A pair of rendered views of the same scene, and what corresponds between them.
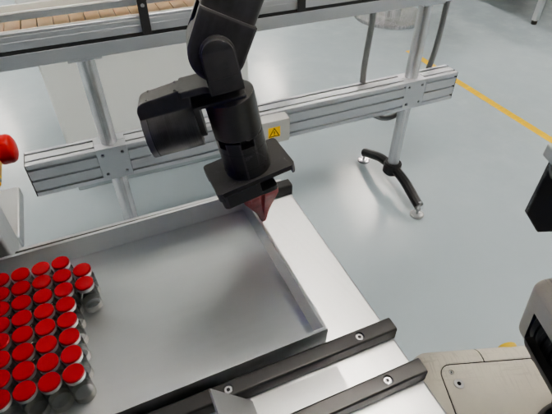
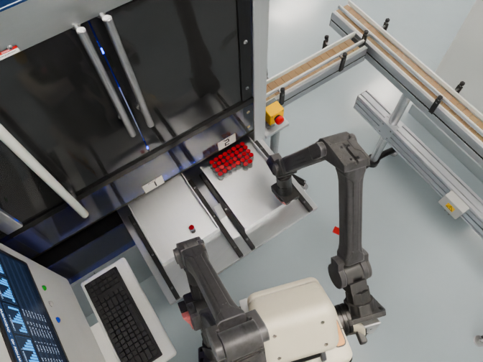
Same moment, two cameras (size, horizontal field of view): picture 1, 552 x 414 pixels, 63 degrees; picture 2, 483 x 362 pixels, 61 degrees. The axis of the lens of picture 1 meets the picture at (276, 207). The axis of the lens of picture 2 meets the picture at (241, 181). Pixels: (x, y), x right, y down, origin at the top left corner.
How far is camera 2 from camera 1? 126 cm
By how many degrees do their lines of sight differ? 51
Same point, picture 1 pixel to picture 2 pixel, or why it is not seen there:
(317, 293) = (263, 228)
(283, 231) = (288, 213)
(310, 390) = (231, 229)
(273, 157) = (288, 197)
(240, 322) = (248, 207)
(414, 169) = not seen: outside the picture
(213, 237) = not seen: hidden behind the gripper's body
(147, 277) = (258, 178)
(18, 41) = (386, 65)
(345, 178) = not seen: outside the picture
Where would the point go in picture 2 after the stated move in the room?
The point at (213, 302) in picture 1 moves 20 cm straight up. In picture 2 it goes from (253, 199) to (253, 177)
